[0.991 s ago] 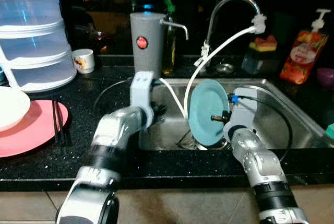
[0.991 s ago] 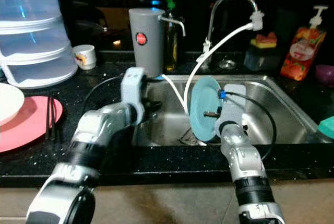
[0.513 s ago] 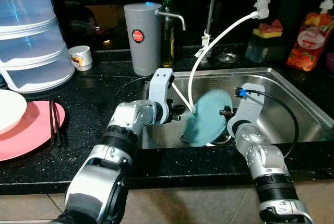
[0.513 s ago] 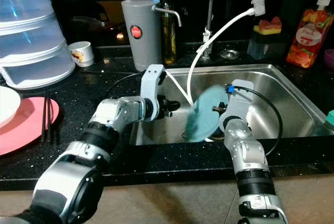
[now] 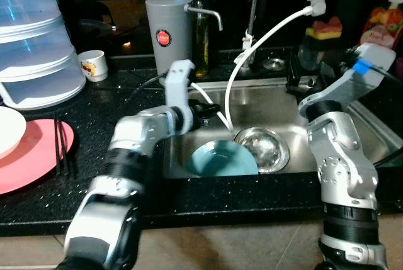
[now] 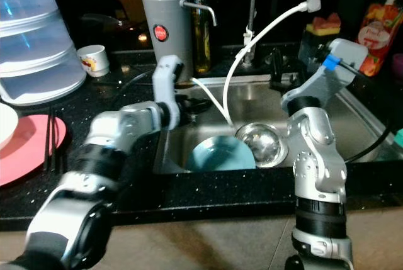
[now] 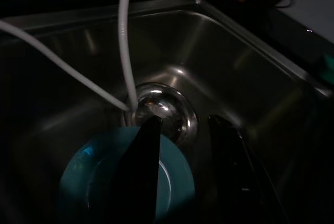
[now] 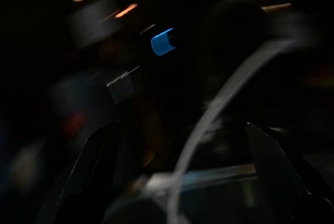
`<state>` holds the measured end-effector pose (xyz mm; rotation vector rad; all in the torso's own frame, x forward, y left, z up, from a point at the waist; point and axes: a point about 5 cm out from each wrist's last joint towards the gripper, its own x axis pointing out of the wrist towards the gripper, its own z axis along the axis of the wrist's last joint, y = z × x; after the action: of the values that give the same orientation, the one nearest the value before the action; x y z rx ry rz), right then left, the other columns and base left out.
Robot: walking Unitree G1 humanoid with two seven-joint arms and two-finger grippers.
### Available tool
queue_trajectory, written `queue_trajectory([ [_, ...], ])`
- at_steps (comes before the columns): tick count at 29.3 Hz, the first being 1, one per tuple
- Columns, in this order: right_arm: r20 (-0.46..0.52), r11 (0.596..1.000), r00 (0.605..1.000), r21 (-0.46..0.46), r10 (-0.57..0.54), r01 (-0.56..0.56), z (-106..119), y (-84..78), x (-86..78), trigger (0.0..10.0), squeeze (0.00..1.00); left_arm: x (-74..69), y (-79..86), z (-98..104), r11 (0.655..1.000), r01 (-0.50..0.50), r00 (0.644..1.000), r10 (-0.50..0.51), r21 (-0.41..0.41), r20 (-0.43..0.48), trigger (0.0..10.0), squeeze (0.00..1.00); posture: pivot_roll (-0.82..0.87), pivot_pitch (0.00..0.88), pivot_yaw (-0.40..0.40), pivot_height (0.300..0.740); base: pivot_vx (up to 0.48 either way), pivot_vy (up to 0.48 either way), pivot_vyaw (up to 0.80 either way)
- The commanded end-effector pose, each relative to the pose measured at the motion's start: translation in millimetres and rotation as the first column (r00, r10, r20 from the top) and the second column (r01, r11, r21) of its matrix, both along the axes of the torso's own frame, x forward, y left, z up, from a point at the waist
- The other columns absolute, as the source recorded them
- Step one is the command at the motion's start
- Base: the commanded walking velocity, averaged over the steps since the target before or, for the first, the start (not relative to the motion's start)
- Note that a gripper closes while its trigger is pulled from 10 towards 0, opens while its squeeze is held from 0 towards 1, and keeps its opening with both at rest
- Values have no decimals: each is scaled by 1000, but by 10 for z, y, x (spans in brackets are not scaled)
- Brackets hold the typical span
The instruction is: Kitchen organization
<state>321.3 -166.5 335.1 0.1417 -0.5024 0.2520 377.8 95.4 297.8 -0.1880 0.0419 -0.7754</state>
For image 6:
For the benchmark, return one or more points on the teal plate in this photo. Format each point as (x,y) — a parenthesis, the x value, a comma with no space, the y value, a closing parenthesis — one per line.
(220,155)

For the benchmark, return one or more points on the stainless steel bowl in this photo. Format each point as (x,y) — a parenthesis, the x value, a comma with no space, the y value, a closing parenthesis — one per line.
(267,143)

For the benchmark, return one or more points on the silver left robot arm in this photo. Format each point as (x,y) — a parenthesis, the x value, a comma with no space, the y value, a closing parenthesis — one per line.
(94,182)

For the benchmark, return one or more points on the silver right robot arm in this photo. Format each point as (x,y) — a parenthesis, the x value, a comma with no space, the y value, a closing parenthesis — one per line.
(318,175)

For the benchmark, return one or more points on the stainless steel sink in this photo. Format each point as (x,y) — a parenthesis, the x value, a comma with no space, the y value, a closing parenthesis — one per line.
(280,103)

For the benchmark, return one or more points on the red and yellow sponge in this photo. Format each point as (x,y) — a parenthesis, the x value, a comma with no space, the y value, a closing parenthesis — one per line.
(323,24)

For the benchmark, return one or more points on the oil bottle with green cap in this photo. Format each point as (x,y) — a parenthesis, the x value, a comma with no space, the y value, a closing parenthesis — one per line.
(201,37)

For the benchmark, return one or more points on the grey water purifier canister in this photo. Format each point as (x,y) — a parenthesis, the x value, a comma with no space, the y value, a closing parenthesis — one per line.
(164,31)

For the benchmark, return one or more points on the orange soap pouch with pump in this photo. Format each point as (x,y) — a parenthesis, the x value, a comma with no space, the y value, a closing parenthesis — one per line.
(381,31)

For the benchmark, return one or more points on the white bowl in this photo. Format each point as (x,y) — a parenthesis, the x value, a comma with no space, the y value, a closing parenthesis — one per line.
(7,126)

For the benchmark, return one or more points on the white printed mug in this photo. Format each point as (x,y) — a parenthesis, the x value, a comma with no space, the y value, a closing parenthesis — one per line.
(93,60)

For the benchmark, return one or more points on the purple cup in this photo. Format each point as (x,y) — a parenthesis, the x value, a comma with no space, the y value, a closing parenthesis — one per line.
(398,65)

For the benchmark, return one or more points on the green sponge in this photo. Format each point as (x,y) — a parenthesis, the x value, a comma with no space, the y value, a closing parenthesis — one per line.
(399,138)

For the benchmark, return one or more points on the pink plate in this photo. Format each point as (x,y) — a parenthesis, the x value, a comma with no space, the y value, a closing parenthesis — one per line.
(28,150)

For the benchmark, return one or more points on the translucent tiered food cover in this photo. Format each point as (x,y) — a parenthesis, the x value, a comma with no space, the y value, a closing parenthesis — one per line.
(38,31)

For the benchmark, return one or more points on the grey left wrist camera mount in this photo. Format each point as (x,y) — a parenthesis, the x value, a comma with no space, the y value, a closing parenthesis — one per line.
(169,84)

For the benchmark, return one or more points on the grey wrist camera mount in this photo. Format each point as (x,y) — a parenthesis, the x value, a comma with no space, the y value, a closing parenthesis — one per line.
(169,84)
(337,68)

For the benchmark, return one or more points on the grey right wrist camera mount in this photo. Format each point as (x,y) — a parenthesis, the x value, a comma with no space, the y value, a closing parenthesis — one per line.
(337,68)

